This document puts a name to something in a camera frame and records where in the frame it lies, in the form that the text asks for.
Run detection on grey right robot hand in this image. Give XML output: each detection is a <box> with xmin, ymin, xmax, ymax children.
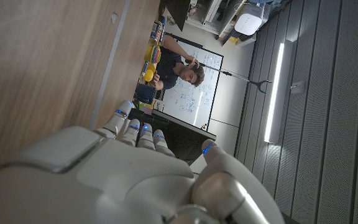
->
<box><xmin>0</xmin><ymin>100</ymin><xmax>287</xmax><ymax>224</ymax></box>

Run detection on small colourful printed box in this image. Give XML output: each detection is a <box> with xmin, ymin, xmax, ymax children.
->
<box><xmin>149</xmin><ymin>19</ymin><xmax>167</xmax><ymax>47</ymax></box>

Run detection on black computer monitor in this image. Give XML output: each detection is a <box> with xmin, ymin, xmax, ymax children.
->
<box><xmin>127</xmin><ymin>108</ymin><xmax>217</xmax><ymax>166</ymax></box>

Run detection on yellow lemon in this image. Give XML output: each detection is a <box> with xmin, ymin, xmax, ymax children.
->
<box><xmin>144</xmin><ymin>68</ymin><xmax>155</xmax><ymax>83</ymax></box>

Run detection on person in dark polo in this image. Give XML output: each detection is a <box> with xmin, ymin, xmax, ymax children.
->
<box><xmin>150</xmin><ymin>34</ymin><xmax>206</xmax><ymax>91</ymax></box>

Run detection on colourful stacked cups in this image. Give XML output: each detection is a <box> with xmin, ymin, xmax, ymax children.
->
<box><xmin>144</xmin><ymin>45</ymin><xmax>162</xmax><ymax>65</ymax></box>

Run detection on metal reacher grabber tool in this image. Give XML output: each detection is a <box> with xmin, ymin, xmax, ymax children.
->
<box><xmin>185</xmin><ymin>58</ymin><xmax>273</xmax><ymax>94</ymax></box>

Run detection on ceiling light strip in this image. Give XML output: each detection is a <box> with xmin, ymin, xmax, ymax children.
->
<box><xmin>264</xmin><ymin>42</ymin><xmax>285</xmax><ymax>144</ymax></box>

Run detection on white shelf cabinet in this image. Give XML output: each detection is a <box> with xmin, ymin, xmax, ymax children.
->
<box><xmin>186</xmin><ymin>0</ymin><xmax>257</xmax><ymax>47</ymax></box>

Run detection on white air purifier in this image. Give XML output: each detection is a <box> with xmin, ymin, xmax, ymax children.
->
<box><xmin>234</xmin><ymin>2</ymin><xmax>265</xmax><ymax>36</ymax></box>

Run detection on whiteboard with black frame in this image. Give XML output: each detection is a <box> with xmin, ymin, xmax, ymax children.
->
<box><xmin>162</xmin><ymin>34</ymin><xmax>224</xmax><ymax>131</ymax></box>

